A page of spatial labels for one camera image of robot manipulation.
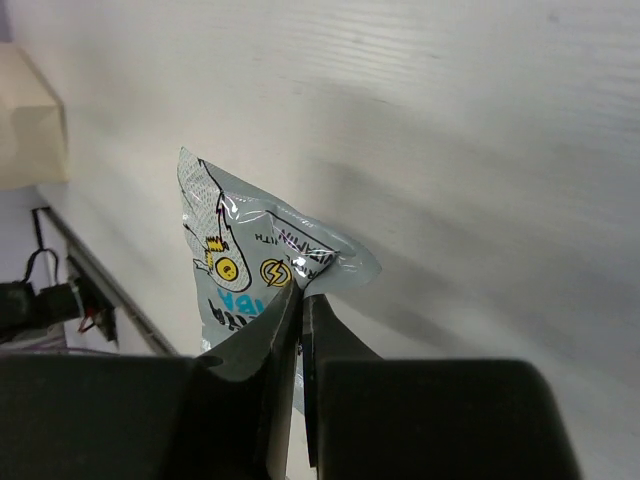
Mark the grey snack packet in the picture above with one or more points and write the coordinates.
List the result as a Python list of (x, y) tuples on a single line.
[(247, 244)]

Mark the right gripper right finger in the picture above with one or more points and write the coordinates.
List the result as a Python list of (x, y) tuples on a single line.
[(333, 359)]

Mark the beige paper bag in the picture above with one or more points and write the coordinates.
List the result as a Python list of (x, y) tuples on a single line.
[(33, 125)]

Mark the aluminium table rail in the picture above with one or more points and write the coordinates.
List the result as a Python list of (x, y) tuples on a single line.
[(83, 259)]

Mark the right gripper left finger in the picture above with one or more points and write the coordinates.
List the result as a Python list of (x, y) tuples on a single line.
[(251, 386)]

